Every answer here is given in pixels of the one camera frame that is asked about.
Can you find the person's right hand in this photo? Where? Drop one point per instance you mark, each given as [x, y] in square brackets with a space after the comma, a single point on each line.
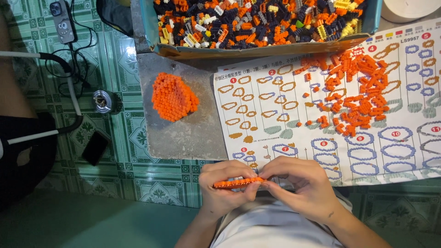
[306, 193]

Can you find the person's left hand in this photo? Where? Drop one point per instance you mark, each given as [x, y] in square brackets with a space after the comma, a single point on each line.
[220, 199]

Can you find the orange brick plate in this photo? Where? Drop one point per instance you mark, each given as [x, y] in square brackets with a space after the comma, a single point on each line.
[237, 182]

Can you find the person's white shirt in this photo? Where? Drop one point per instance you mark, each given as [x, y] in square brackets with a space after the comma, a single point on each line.
[272, 227]

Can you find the printed instruction sheet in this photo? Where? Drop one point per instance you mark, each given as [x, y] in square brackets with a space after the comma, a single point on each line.
[275, 103]

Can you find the built orange brick dome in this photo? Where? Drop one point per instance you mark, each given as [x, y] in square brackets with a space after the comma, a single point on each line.
[174, 98]

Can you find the pile of loose orange bricks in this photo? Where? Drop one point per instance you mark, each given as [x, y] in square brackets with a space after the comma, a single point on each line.
[361, 93]

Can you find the black phone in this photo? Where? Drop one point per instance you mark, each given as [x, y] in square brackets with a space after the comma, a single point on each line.
[95, 148]

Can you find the blue cardboard box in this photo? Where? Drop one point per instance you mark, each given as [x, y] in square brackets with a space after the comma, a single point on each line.
[262, 50]

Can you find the metal can ashtray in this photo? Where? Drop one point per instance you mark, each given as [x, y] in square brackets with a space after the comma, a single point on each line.
[103, 102]

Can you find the heap of mixed small bricks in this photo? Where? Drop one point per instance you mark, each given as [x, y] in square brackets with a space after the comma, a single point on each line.
[258, 20]

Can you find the white round container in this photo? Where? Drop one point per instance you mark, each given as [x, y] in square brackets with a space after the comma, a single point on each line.
[410, 8]

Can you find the black bag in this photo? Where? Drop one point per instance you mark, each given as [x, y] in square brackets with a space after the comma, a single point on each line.
[115, 15]

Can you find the phone with grey monster case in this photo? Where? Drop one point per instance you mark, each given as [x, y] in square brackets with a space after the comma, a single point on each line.
[63, 22]

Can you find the white and black tube frame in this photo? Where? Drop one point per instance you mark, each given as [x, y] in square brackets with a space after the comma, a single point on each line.
[70, 89]

